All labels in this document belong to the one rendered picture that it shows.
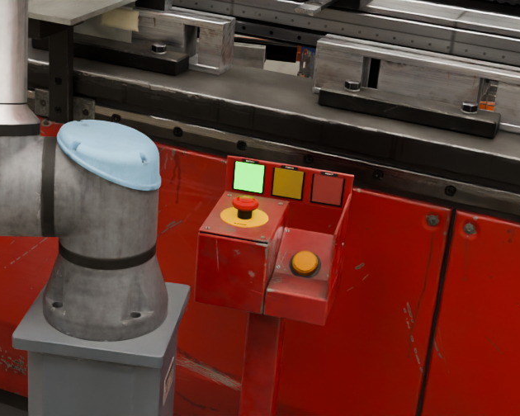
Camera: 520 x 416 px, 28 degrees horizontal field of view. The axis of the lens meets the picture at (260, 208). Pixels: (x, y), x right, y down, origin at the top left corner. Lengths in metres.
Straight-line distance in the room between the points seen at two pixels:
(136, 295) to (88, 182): 0.16
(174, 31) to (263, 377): 0.66
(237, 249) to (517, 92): 0.55
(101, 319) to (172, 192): 0.68
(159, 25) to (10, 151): 0.80
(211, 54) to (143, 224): 0.74
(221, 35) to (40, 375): 0.82
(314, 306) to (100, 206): 0.45
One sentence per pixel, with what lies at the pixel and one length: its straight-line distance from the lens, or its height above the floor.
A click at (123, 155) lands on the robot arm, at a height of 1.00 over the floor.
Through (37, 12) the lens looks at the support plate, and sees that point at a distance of 1.74.
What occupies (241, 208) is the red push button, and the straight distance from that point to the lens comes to 1.52.
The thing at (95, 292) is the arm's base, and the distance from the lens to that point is 1.21.
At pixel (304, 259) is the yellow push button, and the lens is 1.55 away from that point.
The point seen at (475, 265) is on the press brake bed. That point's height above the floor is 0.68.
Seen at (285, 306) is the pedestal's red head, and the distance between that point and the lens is 1.51.
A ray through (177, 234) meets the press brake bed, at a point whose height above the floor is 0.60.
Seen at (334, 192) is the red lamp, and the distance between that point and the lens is 1.59.
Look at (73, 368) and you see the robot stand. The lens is 1.25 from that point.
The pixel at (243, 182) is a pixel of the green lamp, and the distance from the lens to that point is 1.61.
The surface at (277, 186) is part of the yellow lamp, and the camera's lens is 1.60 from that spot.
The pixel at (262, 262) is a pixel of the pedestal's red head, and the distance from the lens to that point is 1.49.
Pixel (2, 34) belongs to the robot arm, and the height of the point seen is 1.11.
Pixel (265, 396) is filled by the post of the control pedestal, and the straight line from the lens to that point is 1.66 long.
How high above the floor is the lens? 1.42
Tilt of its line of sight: 24 degrees down
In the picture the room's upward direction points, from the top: 5 degrees clockwise
